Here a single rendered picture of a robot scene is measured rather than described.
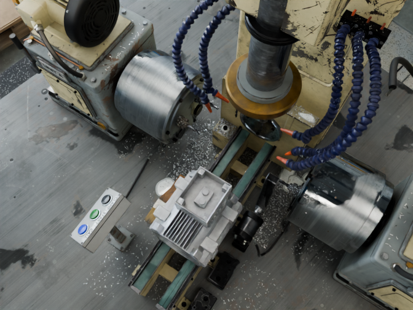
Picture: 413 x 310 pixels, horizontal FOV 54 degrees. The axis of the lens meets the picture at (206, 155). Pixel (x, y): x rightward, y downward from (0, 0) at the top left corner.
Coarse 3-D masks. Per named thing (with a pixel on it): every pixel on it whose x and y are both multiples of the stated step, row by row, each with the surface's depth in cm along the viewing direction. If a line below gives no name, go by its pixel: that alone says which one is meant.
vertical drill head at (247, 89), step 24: (264, 0) 68; (264, 24) 72; (264, 48) 78; (288, 48) 78; (240, 72) 93; (264, 72) 84; (288, 72) 93; (240, 96) 93; (264, 96) 91; (288, 96) 93; (264, 120) 98
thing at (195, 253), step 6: (192, 174) 112; (228, 198) 110; (234, 198) 109; (234, 204) 110; (156, 222) 108; (156, 228) 106; (162, 228) 107; (192, 252) 104; (198, 252) 104; (198, 258) 104; (198, 264) 115
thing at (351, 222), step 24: (312, 168) 115; (336, 168) 104; (360, 168) 106; (288, 192) 113; (312, 192) 104; (336, 192) 102; (360, 192) 102; (384, 192) 103; (288, 216) 111; (312, 216) 105; (336, 216) 102; (360, 216) 101; (336, 240) 106; (360, 240) 103
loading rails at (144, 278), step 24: (240, 144) 134; (264, 144) 134; (216, 168) 131; (240, 168) 139; (264, 168) 135; (240, 192) 128; (240, 216) 135; (144, 264) 118; (168, 264) 126; (192, 264) 119; (144, 288) 120; (168, 288) 117
